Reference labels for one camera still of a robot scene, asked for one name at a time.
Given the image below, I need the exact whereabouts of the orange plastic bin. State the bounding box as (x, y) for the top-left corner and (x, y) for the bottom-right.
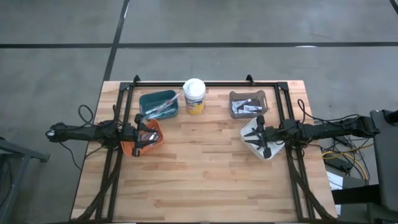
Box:
(120, 118), (165, 157)

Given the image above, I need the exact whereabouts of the yellow white wipes canister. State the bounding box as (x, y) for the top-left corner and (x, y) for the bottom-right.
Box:
(182, 78), (206, 116)

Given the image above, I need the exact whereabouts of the black power brick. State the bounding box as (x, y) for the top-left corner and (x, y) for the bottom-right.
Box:
(325, 157), (352, 172)

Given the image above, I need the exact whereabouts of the brown plastic bin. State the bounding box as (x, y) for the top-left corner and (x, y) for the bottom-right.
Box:
(229, 90), (269, 120)

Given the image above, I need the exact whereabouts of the grey metal stand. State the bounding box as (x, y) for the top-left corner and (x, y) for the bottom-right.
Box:
(0, 136), (50, 224)

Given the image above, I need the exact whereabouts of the yellow floor cable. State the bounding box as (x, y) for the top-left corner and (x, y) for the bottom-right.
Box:
(322, 149), (371, 181)

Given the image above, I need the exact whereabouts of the teal plastic bin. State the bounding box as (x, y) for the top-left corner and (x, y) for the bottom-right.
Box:
(139, 90), (180, 121)

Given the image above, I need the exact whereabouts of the dark grey equipment cabinet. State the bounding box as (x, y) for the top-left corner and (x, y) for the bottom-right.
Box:
(369, 108), (398, 215)

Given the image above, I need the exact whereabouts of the black floor cable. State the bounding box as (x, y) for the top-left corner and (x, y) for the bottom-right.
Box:
(320, 136), (374, 183)

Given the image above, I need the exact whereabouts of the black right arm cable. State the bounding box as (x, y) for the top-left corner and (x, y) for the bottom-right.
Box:
(297, 98), (361, 125)

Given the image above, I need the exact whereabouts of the white plastic bin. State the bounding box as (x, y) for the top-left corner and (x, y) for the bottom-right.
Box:
(239, 116), (285, 161)

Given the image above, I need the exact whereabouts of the green white toothbrush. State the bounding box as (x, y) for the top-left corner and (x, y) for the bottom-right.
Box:
(146, 107), (175, 121)

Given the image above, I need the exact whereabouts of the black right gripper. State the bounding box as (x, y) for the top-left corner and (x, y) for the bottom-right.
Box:
(244, 114), (282, 160)

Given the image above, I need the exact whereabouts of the red white toothbrush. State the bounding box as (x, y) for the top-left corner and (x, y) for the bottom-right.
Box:
(148, 93), (181, 114)

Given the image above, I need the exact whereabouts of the black metal table frame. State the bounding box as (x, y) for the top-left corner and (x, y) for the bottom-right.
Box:
(70, 74), (340, 224)

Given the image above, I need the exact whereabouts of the white paper sheet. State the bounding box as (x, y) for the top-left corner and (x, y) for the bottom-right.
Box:
(326, 170), (345, 190)

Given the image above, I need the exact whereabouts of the blue white toothbrush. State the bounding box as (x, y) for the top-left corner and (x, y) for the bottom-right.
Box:
(144, 104), (170, 118)
(154, 101), (177, 116)

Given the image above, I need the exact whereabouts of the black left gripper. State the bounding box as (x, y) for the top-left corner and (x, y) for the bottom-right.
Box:
(121, 113), (158, 157)

